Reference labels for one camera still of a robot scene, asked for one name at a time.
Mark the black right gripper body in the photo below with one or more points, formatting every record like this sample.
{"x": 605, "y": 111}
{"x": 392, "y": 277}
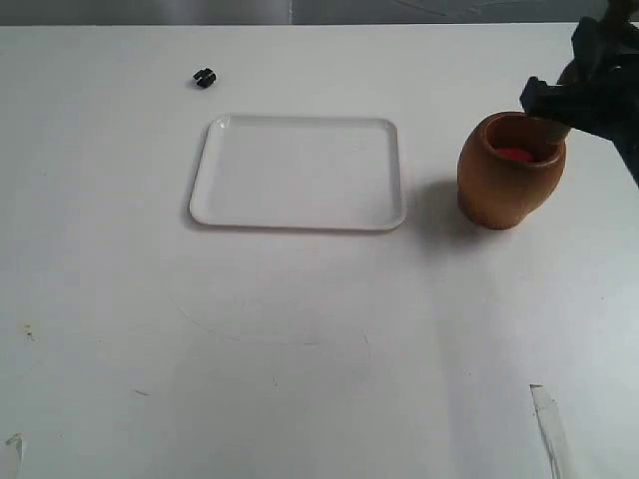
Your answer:
{"x": 626, "y": 79}

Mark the clear tape piece left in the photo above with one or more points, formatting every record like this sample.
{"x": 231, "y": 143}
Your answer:
{"x": 14, "y": 448}

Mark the red object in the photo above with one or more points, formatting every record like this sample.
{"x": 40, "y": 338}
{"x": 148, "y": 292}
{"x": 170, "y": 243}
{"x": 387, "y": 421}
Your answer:
{"x": 515, "y": 154}

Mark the brown wooden handle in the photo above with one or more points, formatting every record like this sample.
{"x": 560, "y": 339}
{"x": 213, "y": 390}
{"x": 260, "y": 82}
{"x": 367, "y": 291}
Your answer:
{"x": 566, "y": 80}

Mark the small black plastic clip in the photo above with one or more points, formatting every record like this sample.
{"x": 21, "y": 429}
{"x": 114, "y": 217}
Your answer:
{"x": 204, "y": 78}

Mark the clear tape strip right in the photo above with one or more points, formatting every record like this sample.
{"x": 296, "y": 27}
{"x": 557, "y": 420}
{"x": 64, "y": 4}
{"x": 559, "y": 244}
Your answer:
{"x": 552, "y": 433}

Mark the wooden mortar cup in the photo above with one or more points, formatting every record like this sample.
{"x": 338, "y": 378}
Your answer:
{"x": 497, "y": 193}

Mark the white rectangular plastic tray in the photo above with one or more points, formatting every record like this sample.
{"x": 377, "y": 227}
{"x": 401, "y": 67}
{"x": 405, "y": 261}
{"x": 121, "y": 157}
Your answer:
{"x": 305, "y": 173}

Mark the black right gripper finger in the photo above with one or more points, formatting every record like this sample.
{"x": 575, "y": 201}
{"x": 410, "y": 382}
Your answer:
{"x": 599, "y": 47}
{"x": 564, "y": 102}

